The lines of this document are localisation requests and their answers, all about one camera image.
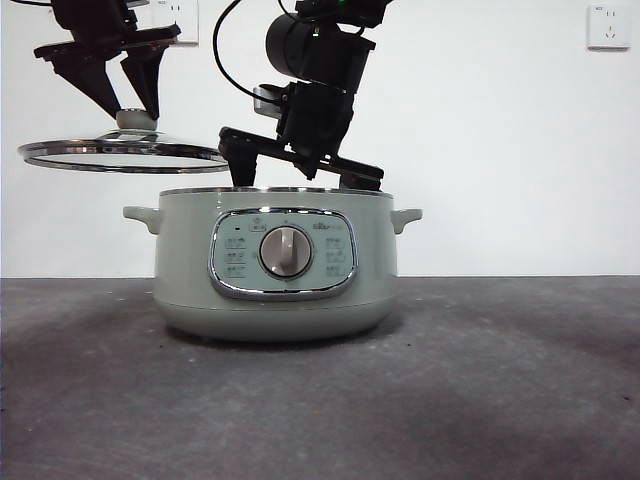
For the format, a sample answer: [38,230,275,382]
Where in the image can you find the glass lid with green knob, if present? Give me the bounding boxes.
[17,107,232,175]

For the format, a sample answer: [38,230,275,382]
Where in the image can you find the pale green electric cooking pot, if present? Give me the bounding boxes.
[123,185,424,344]

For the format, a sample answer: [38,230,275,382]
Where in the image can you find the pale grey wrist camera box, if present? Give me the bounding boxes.
[251,85,292,121]

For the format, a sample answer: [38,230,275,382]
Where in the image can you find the white wall socket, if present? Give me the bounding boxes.
[153,0,200,49]
[585,4,631,52]

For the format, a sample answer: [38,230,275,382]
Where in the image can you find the black cable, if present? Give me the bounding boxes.
[212,0,289,109]

